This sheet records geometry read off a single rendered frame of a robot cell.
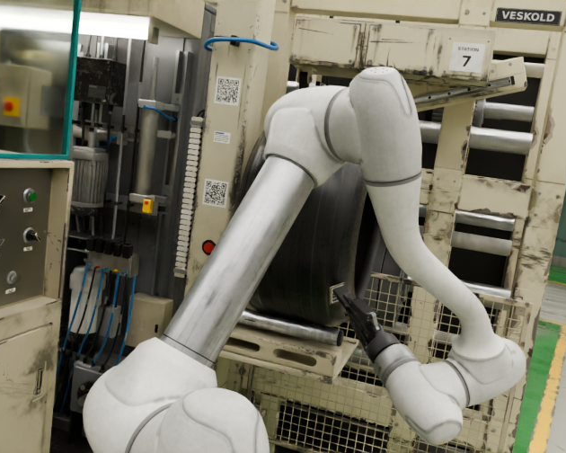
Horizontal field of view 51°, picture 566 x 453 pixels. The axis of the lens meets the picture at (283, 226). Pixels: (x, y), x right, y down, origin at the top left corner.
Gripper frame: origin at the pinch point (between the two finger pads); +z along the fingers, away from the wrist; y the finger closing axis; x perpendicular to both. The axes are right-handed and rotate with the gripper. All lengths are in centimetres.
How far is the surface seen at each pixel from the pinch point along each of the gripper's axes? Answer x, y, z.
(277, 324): -12.7, 16.6, 14.1
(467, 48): 60, -38, 42
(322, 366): -6.0, 22.1, 0.1
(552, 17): 102, -37, 53
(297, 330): -8.5, 16.9, 9.9
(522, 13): 95, -38, 59
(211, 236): -20.8, 4.3, 43.0
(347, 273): 2.7, -3.4, 4.2
